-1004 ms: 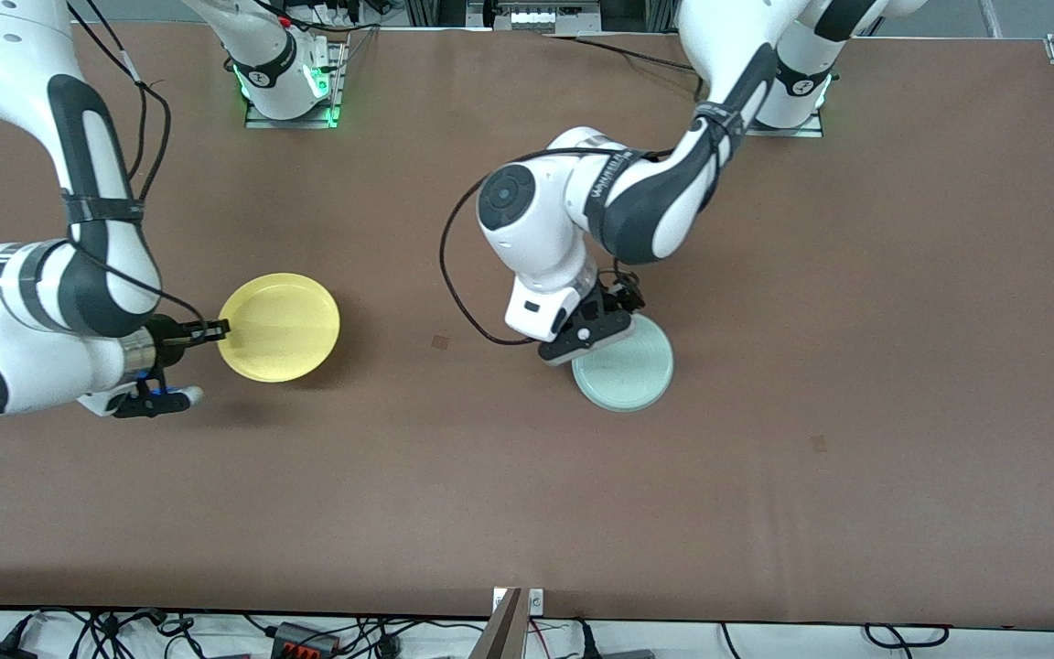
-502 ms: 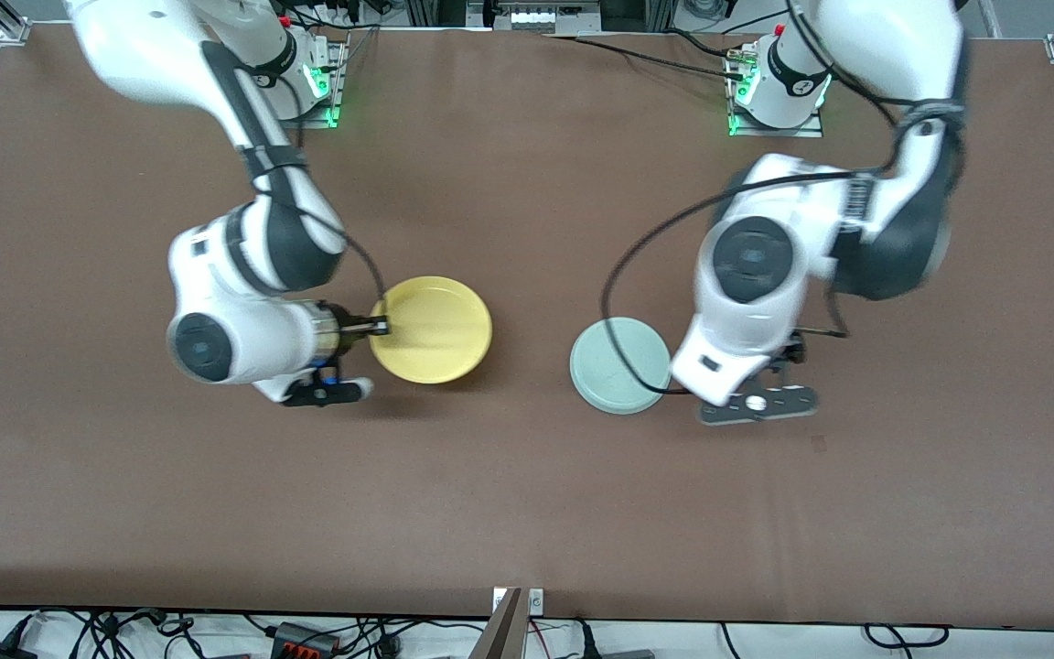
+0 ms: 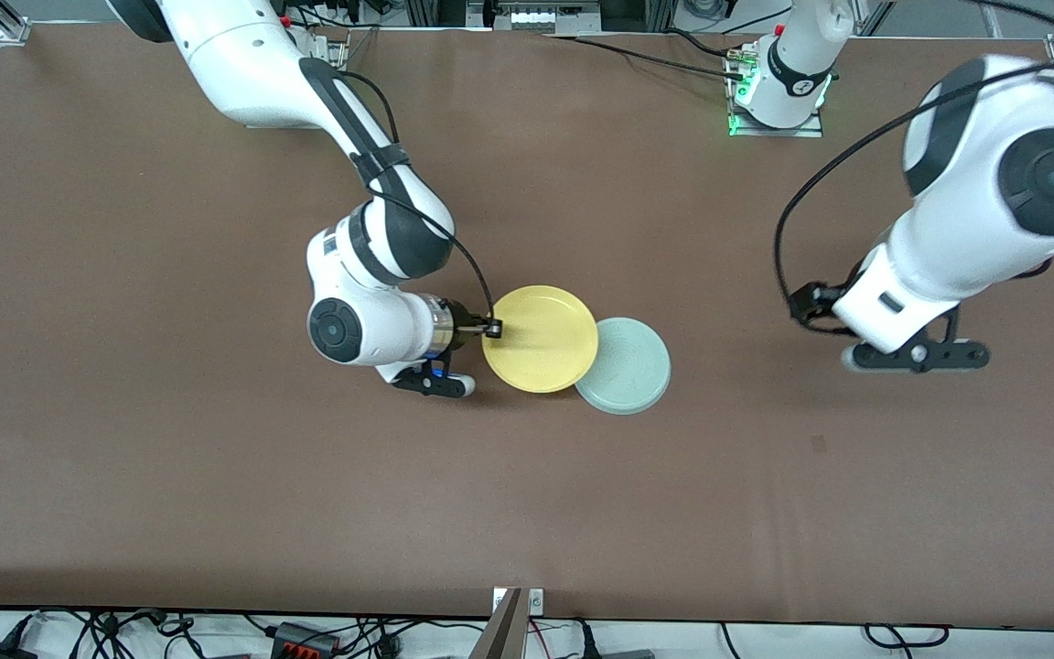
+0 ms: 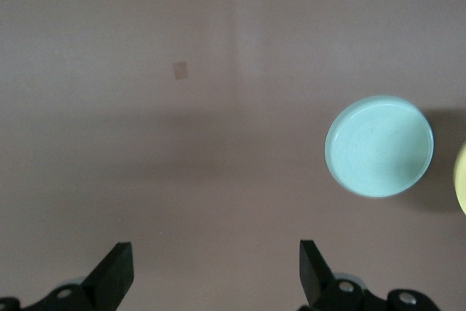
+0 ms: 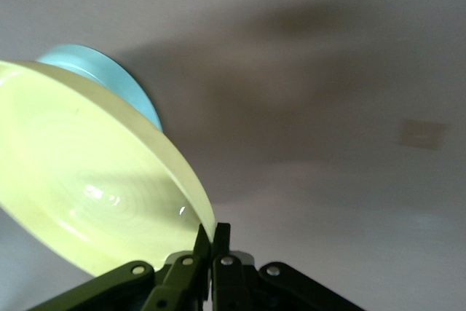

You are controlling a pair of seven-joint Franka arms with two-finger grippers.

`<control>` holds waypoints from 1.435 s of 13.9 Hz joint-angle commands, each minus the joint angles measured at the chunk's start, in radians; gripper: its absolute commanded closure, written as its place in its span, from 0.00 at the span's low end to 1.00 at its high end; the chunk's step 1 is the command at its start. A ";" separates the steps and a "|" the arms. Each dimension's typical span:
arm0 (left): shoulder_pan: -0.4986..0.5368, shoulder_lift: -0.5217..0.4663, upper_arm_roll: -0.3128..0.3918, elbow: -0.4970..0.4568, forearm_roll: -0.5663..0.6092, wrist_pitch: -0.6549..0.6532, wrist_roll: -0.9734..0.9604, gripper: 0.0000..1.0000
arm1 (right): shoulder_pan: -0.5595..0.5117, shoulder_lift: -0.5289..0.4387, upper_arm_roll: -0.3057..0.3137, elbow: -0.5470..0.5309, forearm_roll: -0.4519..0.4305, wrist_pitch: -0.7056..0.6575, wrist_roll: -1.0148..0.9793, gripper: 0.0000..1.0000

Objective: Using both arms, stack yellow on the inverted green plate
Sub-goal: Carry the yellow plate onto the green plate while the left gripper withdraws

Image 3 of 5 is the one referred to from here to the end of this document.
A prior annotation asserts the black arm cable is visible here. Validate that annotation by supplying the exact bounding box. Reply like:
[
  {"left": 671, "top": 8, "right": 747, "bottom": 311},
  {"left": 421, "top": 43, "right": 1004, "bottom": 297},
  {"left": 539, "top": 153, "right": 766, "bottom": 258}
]
[
  {"left": 330, "top": 69, "right": 501, "bottom": 327},
  {"left": 771, "top": 53, "right": 1054, "bottom": 337}
]

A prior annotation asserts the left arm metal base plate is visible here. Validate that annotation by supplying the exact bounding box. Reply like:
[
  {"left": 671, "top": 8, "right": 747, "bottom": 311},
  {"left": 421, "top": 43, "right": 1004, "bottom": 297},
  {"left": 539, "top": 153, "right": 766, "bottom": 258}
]
[{"left": 726, "top": 46, "right": 826, "bottom": 139}]

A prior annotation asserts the looped black power cable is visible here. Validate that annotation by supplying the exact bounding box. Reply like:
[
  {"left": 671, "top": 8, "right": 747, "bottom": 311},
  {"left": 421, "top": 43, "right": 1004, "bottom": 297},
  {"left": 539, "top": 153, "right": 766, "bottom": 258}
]
[{"left": 863, "top": 622, "right": 952, "bottom": 650}]

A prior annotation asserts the aluminium camera post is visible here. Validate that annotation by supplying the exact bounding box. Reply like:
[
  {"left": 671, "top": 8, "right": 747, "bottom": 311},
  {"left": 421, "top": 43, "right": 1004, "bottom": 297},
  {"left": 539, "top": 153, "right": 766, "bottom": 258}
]
[{"left": 468, "top": 587, "right": 526, "bottom": 659}]

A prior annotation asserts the grey control device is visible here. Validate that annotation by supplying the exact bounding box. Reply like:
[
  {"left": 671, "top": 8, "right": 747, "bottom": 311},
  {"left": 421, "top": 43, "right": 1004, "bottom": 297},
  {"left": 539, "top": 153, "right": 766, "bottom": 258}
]
[{"left": 468, "top": 0, "right": 603, "bottom": 35}]

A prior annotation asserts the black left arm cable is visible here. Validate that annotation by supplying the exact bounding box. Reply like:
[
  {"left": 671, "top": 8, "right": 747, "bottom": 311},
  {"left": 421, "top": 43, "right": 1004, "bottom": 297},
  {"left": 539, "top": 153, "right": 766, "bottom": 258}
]
[{"left": 771, "top": 53, "right": 1054, "bottom": 337}]

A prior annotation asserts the pale green plate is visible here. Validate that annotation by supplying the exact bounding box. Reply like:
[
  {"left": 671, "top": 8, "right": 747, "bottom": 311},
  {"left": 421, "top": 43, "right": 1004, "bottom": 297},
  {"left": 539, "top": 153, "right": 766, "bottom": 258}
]
[{"left": 575, "top": 317, "right": 673, "bottom": 416}]

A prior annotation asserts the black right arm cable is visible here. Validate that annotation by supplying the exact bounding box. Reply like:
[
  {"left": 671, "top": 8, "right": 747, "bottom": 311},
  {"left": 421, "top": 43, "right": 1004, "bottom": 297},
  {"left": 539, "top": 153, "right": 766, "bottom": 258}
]
[{"left": 330, "top": 69, "right": 501, "bottom": 327}]

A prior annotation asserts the black orange connector block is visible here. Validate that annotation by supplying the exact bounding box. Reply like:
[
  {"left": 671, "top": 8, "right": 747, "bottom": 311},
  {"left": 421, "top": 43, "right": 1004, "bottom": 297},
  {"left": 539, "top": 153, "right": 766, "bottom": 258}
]
[{"left": 268, "top": 621, "right": 342, "bottom": 659}]

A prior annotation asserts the white post bracket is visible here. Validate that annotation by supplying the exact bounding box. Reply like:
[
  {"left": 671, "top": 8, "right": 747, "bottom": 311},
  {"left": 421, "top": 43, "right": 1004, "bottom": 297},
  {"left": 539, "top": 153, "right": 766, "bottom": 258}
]
[{"left": 492, "top": 588, "right": 545, "bottom": 615}]

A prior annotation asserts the long black table cable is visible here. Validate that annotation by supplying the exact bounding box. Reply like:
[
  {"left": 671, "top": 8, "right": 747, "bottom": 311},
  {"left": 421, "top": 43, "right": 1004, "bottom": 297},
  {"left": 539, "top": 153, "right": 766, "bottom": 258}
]
[{"left": 543, "top": 30, "right": 752, "bottom": 81}]

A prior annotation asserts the yellow plate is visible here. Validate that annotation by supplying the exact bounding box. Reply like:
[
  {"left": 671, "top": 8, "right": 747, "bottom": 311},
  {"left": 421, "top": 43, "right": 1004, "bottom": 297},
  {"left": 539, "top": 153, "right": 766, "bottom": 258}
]
[{"left": 480, "top": 285, "right": 600, "bottom": 395}]

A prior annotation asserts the tangled black cable bundle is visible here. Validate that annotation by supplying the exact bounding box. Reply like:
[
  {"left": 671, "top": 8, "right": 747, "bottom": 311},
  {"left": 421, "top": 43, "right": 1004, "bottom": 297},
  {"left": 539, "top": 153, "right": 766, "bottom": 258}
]
[{"left": 0, "top": 608, "right": 258, "bottom": 659}]

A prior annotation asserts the brown table mat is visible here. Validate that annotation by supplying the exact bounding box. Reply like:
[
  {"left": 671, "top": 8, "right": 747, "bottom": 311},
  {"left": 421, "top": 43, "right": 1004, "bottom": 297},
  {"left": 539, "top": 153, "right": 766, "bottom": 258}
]
[{"left": 0, "top": 23, "right": 1054, "bottom": 632}]

